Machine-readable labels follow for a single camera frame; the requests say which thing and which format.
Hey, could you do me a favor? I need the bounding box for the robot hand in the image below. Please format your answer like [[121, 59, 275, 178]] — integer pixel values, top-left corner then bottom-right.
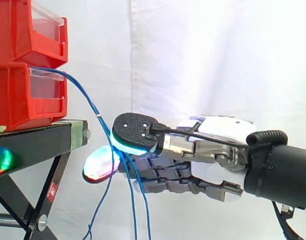
[[81, 112, 258, 203]]

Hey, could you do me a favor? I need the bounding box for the blue cable bundle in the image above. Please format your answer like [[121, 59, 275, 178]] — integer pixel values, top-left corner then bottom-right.
[[32, 66, 152, 240]]

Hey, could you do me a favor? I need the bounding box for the black stand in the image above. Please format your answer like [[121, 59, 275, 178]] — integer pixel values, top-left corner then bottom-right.
[[0, 119, 90, 240]]

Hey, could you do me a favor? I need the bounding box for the red plastic bin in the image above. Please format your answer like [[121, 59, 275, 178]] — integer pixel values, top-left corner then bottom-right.
[[0, 62, 68, 132], [0, 0, 69, 69]]

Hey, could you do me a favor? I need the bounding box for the thin black cable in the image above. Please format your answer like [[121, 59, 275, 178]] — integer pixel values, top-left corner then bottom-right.
[[149, 124, 251, 149]]

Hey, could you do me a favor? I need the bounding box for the black coiled cable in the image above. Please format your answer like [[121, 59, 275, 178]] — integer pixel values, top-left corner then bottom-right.
[[245, 129, 289, 147]]

